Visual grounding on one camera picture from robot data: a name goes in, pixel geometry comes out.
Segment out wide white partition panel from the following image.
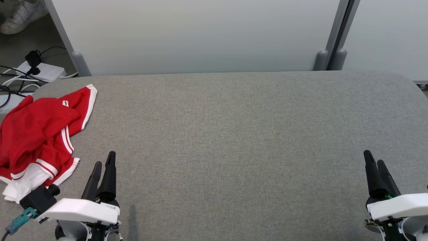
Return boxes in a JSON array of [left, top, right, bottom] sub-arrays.
[[50, 0, 341, 77]]

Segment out white power strip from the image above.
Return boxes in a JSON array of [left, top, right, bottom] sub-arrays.
[[0, 93, 26, 114], [16, 60, 67, 83]]

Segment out dark grey partition post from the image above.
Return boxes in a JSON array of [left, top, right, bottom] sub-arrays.
[[329, 0, 361, 71]]

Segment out red shorts white trim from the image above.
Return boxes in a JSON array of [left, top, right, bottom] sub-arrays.
[[0, 84, 98, 158]]

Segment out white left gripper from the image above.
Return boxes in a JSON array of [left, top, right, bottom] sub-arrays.
[[35, 151, 120, 226]]

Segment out red shirt white sleeves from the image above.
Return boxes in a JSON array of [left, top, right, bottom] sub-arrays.
[[0, 126, 80, 204]]

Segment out black plug adapter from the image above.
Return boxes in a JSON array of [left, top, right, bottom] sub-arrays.
[[25, 50, 42, 76]]

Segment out white sneaker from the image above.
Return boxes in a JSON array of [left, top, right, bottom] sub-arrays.
[[0, 0, 49, 35]]

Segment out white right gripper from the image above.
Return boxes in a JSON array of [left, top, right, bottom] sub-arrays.
[[363, 150, 428, 222]]

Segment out narrow white partition panel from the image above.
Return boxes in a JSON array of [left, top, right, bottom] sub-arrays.
[[341, 0, 428, 82]]

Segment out teal left camera connector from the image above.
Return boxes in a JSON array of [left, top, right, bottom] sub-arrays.
[[5, 207, 38, 235]]

